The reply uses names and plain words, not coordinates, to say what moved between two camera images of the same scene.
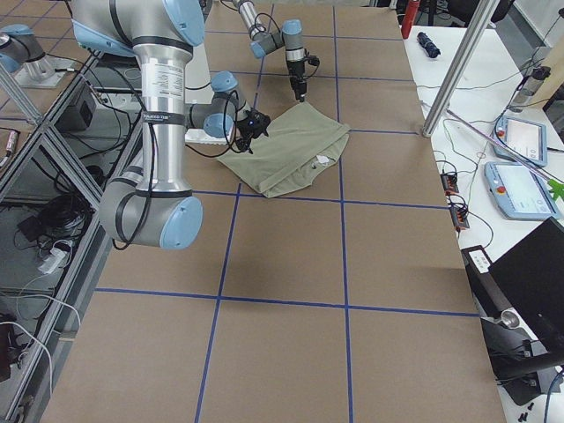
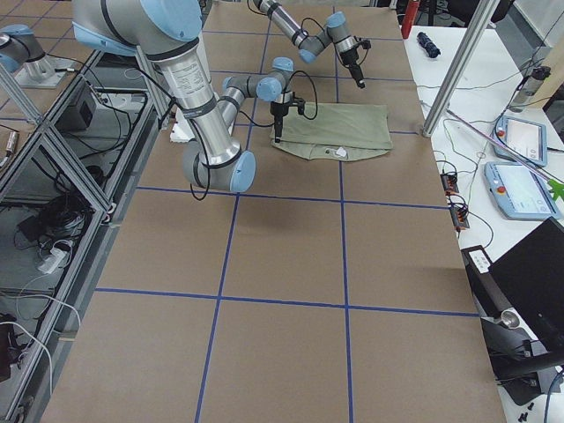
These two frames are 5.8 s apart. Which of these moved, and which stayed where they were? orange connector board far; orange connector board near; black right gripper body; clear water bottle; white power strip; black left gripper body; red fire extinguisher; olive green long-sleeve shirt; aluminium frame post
Moved: olive green long-sleeve shirt; black right gripper body; black left gripper body
Stayed: white power strip; red fire extinguisher; orange connector board near; aluminium frame post; orange connector board far; clear water bottle
